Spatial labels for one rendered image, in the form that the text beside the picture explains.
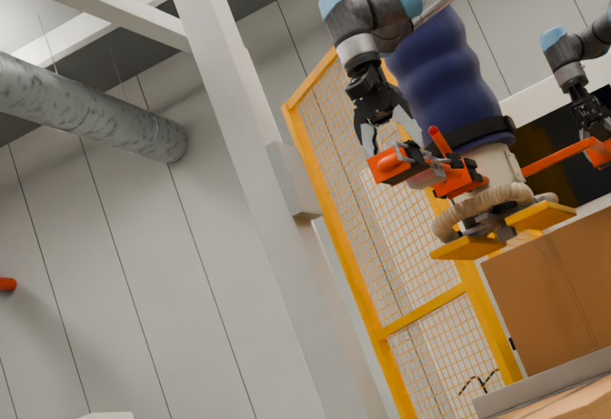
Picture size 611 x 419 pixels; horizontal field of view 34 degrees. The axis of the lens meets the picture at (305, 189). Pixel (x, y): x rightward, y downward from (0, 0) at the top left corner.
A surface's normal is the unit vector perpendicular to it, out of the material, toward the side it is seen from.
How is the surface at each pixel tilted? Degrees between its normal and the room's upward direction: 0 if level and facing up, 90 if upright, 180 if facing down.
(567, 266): 90
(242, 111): 90
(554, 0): 90
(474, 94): 82
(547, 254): 90
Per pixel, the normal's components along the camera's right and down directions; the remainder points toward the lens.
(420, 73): -0.70, -0.30
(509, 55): -0.35, -0.13
